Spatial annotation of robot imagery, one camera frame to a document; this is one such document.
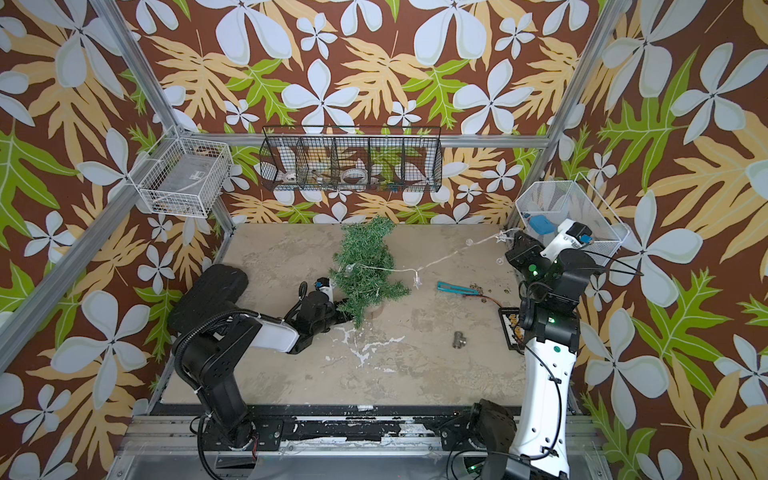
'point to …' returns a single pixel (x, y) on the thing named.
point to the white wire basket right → (573, 200)
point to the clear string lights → (417, 272)
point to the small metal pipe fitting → (459, 340)
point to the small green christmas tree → (363, 272)
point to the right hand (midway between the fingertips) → (513, 231)
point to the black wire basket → (351, 158)
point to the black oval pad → (216, 290)
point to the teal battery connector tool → (456, 289)
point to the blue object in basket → (541, 225)
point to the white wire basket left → (183, 175)
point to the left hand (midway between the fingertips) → (355, 299)
